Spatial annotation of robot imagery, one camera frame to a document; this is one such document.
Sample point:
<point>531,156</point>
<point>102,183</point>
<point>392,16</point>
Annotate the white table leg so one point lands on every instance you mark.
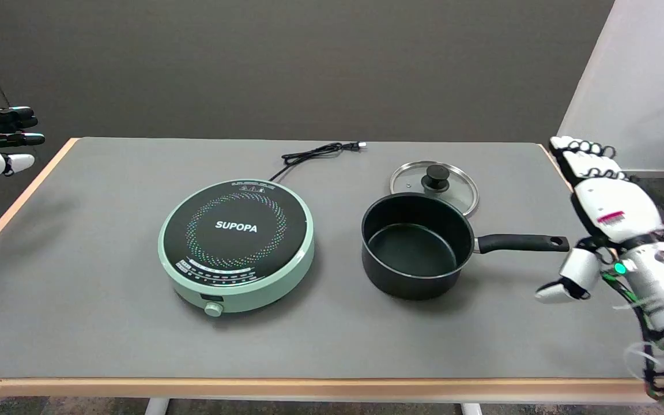
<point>471,409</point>
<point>157,406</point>

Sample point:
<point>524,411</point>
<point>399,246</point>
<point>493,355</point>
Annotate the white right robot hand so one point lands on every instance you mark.
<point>614,207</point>

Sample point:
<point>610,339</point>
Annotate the green round induction cooker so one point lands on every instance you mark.
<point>237,242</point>

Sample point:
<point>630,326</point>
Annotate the grey table mat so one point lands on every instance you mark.
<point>107,288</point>

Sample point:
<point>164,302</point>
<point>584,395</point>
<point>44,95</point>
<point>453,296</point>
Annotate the glass lid with black knob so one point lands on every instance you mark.
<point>437,177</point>

